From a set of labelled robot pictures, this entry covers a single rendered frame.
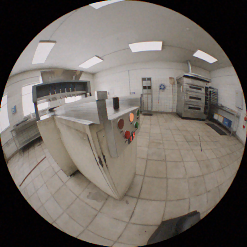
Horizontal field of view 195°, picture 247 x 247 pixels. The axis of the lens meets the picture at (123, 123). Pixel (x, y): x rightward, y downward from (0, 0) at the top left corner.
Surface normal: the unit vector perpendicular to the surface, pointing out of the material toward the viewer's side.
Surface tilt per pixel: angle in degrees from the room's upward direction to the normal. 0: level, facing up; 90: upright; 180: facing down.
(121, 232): 0
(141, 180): 0
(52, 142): 90
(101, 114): 90
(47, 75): 115
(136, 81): 90
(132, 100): 90
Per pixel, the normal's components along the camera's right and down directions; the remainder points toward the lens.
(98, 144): 0.87, 0.11
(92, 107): -0.49, 0.33
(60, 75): 0.82, 0.50
